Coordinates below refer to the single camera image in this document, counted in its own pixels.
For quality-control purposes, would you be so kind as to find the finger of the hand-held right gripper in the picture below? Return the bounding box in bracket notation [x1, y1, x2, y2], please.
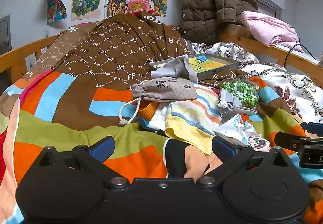
[306, 122, 323, 137]
[275, 131, 323, 152]

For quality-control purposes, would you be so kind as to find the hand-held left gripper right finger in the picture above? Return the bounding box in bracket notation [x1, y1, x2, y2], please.
[196, 136, 290, 188]

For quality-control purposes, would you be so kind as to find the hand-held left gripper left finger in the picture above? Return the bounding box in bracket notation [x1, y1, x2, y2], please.
[38, 136, 129, 188]

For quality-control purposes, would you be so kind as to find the white blue print cloth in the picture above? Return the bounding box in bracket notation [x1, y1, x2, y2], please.
[214, 113, 255, 144]

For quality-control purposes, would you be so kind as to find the white cartoon face cloth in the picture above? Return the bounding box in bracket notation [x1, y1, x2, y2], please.
[242, 133, 272, 152]

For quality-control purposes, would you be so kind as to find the grey drawstring pouch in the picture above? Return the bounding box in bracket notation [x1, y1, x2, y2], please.
[119, 77, 198, 125]

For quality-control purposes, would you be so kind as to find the grey tray box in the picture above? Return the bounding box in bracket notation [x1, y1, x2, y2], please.
[148, 53, 240, 82]

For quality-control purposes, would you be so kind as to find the pastel striped knit cloth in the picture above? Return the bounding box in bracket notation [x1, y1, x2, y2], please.
[165, 84, 222, 156]

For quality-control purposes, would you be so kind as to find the colourful striped blanket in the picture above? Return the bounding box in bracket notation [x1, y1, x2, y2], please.
[0, 70, 323, 224]

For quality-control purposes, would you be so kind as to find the black and peach sock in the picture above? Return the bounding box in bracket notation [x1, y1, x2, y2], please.
[163, 138, 225, 180]

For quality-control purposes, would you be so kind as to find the silver floral bedsheet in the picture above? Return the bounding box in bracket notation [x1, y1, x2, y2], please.
[187, 41, 323, 124]

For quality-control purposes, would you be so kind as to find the orange ribbed cloth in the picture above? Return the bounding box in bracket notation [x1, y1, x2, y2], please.
[137, 101, 160, 119]

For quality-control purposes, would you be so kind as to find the bag of green beads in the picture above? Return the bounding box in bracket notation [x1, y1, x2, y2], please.
[219, 78, 260, 110]

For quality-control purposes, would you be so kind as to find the white quilted cloth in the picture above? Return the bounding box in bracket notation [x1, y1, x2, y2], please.
[147, 105, 172, 137]

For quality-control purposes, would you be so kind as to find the grey cloth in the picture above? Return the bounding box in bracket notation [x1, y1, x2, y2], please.
[151, 56, 198, 83]

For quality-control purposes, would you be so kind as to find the brown patterned quilt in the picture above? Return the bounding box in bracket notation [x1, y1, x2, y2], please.
[23, 11, 253, 91]

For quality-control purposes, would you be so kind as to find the pink folded cloth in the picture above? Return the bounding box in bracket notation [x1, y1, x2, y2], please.
[240, 11, 304, 52]

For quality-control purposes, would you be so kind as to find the folded colourful paper poster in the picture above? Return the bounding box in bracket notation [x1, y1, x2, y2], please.
[42, 0, 67, 24]

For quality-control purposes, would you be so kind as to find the pink cartoon child poster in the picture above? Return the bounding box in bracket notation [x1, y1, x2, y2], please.
[125, 0, 155, 14]

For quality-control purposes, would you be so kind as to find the dark yellow figure poster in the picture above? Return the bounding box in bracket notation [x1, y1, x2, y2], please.
[153, 0, 168, 16]

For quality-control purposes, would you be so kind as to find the small grey drawstring bag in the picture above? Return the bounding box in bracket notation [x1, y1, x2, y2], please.
[217, 92, 256, 124]

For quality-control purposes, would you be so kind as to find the black cable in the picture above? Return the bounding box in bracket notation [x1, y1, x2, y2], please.
[284, 44, 320, 68]

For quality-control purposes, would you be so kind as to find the wooden bed frame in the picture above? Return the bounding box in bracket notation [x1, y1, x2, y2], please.
[0, 24, 323, 86]

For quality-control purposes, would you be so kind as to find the dark wall panel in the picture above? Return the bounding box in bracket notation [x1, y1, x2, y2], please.
[0, 15, 12, 50]

